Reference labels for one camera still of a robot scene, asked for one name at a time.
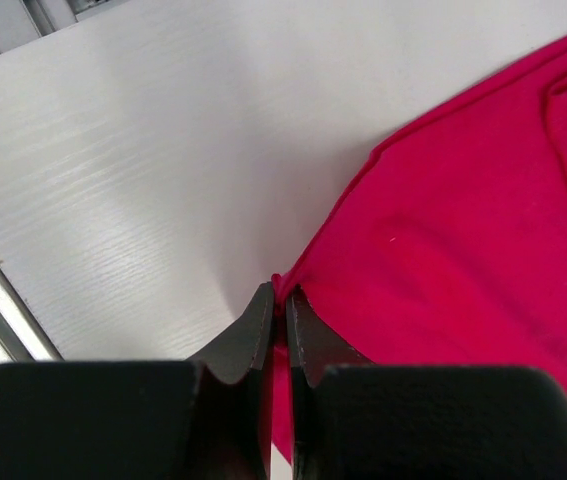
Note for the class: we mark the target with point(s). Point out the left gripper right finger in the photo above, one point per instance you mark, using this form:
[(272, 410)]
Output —
[(353, 419)]

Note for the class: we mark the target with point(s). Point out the pink t shirt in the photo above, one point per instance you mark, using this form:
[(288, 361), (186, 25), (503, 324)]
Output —
[(449, 246)]

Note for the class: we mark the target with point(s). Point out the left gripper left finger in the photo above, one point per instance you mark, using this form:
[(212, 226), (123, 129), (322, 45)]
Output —
[(204, 417)]

